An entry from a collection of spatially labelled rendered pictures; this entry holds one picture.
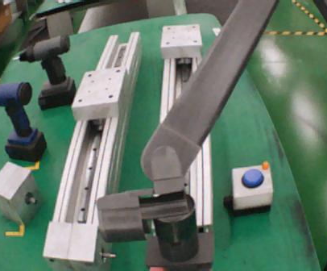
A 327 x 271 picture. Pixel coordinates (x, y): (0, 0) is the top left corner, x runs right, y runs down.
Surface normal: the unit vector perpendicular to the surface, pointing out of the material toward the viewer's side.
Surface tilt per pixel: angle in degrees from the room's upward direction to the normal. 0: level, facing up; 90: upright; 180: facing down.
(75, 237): 0
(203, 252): 0
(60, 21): 90
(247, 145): 0
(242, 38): 50
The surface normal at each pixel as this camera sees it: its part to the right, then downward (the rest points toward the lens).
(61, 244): -0.13, -0.79
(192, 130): 0.02, -0.06
